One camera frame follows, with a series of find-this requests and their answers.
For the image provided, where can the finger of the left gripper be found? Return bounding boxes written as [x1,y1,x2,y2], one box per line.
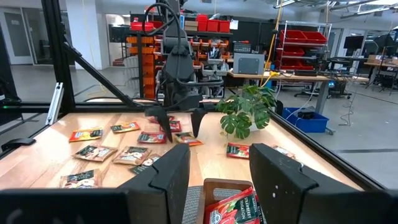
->
[190,108,208,139]
[144,106,174,144]

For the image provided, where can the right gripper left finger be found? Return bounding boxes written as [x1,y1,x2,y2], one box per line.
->
[119,143,191,224]

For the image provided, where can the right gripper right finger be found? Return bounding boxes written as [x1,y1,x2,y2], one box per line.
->
[249,142,318,224]

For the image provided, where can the wooden compartment tray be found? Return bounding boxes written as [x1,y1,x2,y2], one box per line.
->
[195,178,262,224]

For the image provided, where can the round grey woven mat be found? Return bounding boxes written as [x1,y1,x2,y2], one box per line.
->
[182,185,247,224]

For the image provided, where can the orange drawer rack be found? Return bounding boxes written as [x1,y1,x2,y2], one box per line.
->
[126,35,156,100]

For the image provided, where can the black storage shelf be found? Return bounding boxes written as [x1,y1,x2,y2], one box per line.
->
[124,12,234,100]

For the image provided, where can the green potted plant white pot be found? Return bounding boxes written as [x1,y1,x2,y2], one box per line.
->
[216,84,278,140]

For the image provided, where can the blue storage bin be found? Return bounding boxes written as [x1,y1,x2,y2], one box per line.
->
[281,106,330,134]

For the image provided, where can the red storage bin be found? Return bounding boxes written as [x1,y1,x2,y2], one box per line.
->
[206,19,231,34]
[279,30,308,44]
[196,14,208,32]
[130,21,156,32]
[303,30,328,45]

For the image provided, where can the grey machine box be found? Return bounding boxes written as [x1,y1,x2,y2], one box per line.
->
[233,52,266,75]

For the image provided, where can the long wooden workbench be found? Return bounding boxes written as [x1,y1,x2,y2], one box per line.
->
[226,70,370,115]

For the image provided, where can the black edge clamp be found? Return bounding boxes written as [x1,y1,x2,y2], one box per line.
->
[1,137,37,153]

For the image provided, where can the black desk monitor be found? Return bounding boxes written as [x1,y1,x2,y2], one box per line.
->
[343,35,365,50]

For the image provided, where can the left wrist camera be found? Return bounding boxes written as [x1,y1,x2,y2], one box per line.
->
[160,35,194,57]

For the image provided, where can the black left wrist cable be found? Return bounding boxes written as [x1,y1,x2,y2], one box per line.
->
[143,2,225,88]

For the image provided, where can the yellow ceiling drop cable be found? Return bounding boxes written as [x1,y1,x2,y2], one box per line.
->
[260,0,284,88]

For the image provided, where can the silver aluminium bracket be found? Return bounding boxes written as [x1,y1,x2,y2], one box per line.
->
[45,82,65,126]

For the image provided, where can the black aluminium table frame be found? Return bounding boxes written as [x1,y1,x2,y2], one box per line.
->
[0,0,388,191]

